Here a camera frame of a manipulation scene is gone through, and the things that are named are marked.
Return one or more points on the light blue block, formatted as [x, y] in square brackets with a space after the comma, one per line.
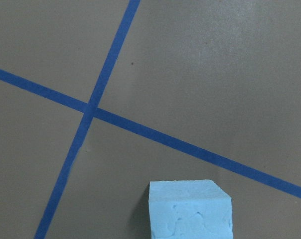
[189, 209]

